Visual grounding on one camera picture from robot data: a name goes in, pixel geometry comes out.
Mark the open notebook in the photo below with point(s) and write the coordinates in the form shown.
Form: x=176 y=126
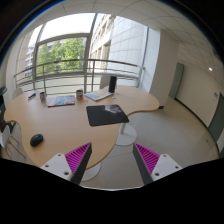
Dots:
x=98 y=95

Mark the mug with pattern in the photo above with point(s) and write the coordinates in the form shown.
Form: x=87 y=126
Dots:
x=79 y=94

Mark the dark small object on table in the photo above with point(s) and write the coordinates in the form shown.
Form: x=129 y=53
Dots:
x=32 y=96

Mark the black mouse pad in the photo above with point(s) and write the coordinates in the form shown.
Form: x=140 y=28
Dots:
x=106 y=115

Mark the white chair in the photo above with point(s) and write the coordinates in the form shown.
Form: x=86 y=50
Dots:
x=7 y=140

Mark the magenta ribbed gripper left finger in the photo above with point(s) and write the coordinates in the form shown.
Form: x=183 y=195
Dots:
x=70 y=166

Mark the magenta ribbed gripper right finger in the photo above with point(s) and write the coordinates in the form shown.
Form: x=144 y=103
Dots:
x=153 y=166

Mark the wooden curved table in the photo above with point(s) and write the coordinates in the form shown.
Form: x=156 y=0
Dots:
x=64 y=128

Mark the grey door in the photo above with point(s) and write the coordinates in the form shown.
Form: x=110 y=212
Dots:
x=177 y=80

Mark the metal railing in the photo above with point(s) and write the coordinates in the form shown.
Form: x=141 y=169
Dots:
x=66 y=76

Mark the black computer mouse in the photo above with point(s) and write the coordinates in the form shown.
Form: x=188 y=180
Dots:
x=36 y=140

